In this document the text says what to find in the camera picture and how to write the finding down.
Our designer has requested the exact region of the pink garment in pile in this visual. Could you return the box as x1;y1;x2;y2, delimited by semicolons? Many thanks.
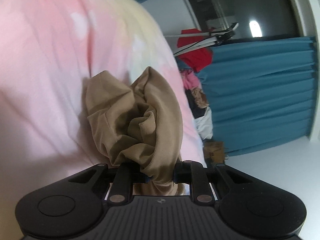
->
180;69;202;90

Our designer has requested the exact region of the black garment in pile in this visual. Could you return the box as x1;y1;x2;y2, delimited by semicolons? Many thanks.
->
185;89;206;119

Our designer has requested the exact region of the blue curtain right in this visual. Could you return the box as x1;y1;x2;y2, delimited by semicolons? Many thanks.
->
198;37;318;156

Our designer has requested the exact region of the dark window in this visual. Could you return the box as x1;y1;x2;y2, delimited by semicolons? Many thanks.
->
189;0;300;42

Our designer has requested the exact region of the pastel tie-dye bed duvet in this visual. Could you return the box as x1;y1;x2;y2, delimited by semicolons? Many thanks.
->
0;0;208;205

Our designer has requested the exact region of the white garment in pile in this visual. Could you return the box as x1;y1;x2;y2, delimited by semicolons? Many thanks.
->
195;107;213;140

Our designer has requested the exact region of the red garment on tripod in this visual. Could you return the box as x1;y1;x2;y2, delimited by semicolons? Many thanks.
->
175;36;213;73

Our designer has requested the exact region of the tan hoodie with white print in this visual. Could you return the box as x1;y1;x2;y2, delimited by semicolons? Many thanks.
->
85;67;184;196

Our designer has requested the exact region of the brown cardboard box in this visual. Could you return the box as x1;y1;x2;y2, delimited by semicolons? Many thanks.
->
203;141;226;164

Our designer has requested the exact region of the brown fuzzy garment in pile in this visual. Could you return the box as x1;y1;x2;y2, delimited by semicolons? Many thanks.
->
191;87;209;109

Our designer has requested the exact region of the silver camera tripod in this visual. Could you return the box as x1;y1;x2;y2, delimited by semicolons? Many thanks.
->
165;22;239;56

